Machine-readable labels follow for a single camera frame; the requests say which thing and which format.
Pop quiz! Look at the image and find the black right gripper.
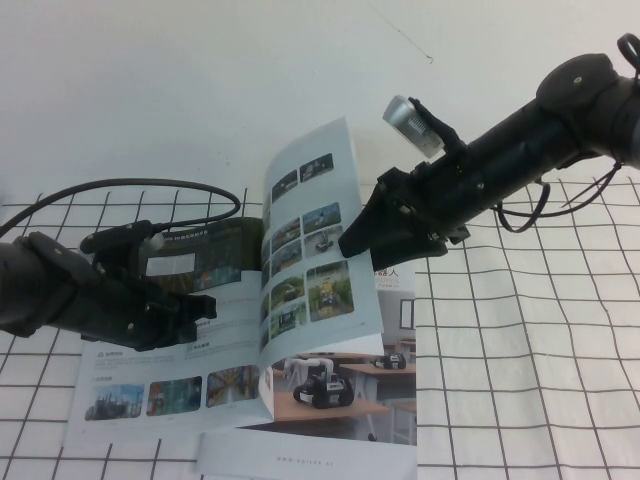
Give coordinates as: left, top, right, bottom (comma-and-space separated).
338, 143, 482, 267

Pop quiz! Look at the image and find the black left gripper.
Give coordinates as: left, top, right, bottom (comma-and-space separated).
73, 271, 218, 352

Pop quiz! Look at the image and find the AgileX catalogue book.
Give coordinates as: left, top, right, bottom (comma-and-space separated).
62, 115, 386, 446

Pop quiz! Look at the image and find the AgileX classroom cover brochure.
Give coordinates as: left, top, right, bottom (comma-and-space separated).
194, 264, 419, 477

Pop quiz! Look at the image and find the white black-grid tablecloth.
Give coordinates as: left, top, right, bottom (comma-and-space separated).
0, 172, 640, 480

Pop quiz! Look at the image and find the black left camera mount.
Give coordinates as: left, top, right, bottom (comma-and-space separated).
79, 219, 157, 274

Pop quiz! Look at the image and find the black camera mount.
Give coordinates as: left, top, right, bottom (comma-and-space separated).
79, 219, 157, 274
408, 96, 467, 164

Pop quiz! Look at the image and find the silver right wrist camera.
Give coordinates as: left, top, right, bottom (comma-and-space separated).
381, 94, 447, 161

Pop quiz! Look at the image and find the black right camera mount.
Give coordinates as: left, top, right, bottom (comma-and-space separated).
408, 96, 467, 164

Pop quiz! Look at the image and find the black left camera cable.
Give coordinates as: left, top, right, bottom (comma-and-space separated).
0, 178, 241, 237

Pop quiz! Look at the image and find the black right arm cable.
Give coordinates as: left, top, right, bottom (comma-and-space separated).
492, 178, 552, 234

